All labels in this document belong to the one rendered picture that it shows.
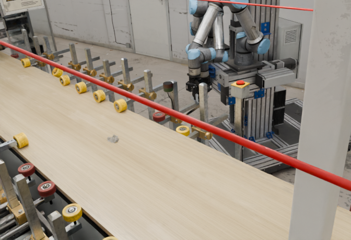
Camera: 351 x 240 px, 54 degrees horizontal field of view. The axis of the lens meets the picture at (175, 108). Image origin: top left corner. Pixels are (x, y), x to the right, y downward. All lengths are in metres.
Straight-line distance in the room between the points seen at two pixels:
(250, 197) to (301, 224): 1.01
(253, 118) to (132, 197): 1.73
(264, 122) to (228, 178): 1.57
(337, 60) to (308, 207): 0.22
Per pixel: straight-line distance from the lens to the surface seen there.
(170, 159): 1.80
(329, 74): 0.43
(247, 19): 2.33
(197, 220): 1.46
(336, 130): 0.46
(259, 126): 3.17
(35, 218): 1.57
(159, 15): 5.87
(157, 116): 2.20
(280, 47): 2.92
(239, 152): 2.01
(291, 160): 0.33
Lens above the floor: 1.94
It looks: 27 degrees down
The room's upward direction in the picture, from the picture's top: 4 degrees counter-clockwise
